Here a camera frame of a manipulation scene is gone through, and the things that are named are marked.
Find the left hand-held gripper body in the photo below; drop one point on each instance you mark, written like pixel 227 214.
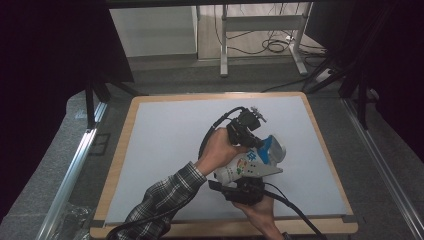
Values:
pixel 243 128

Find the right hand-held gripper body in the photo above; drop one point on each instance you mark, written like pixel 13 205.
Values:
pixel 248 191

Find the wooden table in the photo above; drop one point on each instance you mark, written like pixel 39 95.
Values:
pixel 120 156

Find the blue and white milk pouch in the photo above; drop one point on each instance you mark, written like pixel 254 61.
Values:
pixel 245 165

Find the black corner clip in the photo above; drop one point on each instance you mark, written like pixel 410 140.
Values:
pixel 350 219
pixel 97 224

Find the person's left hand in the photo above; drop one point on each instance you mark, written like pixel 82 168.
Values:
pixel 218 151

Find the black stand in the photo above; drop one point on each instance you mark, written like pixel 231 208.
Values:
pixel 90 103
pixel 361 100

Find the white desk frame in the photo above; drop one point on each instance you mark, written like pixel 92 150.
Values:
pixel 260 23

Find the clear plastic bag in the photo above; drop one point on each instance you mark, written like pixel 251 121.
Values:
pixel 71 220

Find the dark curtain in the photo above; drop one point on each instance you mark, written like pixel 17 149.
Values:
pixel 393 50
pixel 50 66

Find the white panel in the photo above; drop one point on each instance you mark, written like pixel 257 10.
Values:
pixel 153 30

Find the person's right hand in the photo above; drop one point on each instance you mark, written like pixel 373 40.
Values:
pixel 260 216

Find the dark wrist watch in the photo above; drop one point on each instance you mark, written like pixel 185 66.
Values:
pixel 286 236

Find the aluminium rail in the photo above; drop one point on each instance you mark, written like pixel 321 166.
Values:
pixel 383 166
pixel 70 180

